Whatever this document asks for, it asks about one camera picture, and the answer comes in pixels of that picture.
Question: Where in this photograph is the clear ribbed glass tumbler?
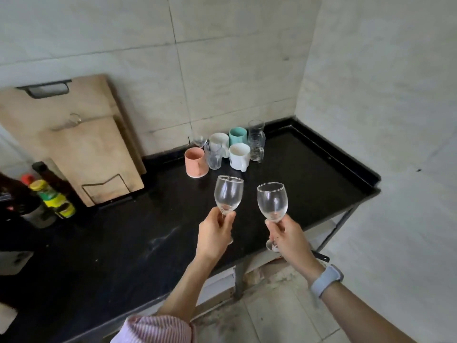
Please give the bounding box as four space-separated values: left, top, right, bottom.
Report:
204 141 223 171

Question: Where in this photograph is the large wooden cutting board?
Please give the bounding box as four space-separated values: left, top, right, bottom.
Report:
0 74 147 175

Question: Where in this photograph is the wire cutting board rack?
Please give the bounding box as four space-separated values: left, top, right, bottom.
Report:
81 173 133 207

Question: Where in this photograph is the person's left hand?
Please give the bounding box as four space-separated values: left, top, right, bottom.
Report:
196 207 237 263

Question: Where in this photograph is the white cloth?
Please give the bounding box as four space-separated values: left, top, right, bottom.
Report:
0 303 18 335

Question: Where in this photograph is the teal mug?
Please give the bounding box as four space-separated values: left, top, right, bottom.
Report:
229 127 248 147

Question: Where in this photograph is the short clear glass mug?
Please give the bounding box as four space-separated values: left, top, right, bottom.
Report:
249 136 265 164

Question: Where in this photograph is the dark sauce bottle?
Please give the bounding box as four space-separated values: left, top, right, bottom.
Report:
32 161 85 211

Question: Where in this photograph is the person's right forearm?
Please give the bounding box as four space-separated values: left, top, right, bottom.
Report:
302 262 417 343

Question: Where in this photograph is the plain white mug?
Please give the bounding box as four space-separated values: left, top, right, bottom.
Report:
209 132 230 158

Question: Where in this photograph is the pink striped sleeve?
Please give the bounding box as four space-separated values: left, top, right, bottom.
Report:
110 315 197 343

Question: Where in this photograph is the white mug with print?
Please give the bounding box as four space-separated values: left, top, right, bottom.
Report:
229 143 251 172

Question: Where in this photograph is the person's left forearm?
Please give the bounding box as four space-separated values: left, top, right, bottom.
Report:
156 254 214 323

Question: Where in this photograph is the large dark bottle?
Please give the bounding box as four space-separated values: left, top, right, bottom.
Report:
0 172 58 229

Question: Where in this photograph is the yellow cap green label bottle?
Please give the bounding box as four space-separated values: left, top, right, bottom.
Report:
29 179 77 219

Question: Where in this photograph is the person's right hand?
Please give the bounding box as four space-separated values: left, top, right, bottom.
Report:
264 214 315 274

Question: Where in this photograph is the tall clear glass mug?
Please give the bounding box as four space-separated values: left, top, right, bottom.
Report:
248 120 266 147

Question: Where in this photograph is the light blue wrist watch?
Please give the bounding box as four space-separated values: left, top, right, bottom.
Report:
310 264 344 299

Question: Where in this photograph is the small wooden cutting board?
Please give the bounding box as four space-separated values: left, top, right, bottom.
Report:
39 113 145 208

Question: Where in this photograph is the pink mug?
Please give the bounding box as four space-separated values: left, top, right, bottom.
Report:
184 147 209 178

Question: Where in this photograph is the clear wine glass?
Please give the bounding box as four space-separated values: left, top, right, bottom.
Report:
257 182 288 253
214 175 244 245

